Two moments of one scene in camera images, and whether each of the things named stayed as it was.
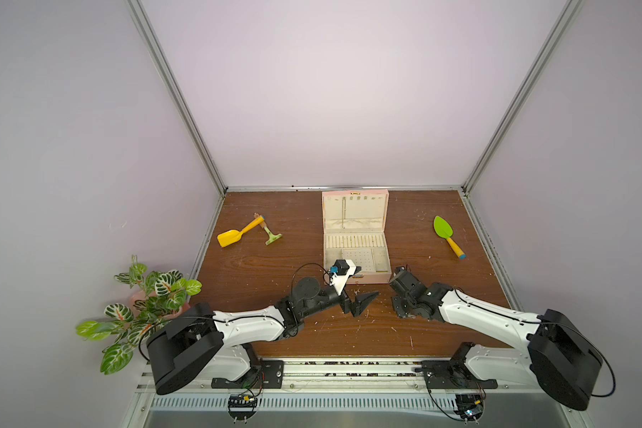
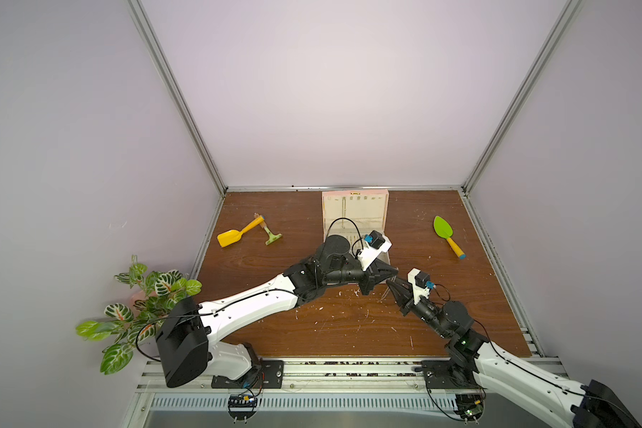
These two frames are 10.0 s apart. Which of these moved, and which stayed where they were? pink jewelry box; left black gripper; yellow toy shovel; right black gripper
Moved: left black gripper
Stayed: pink jewelry box; yellow toy shovel; right black gripper
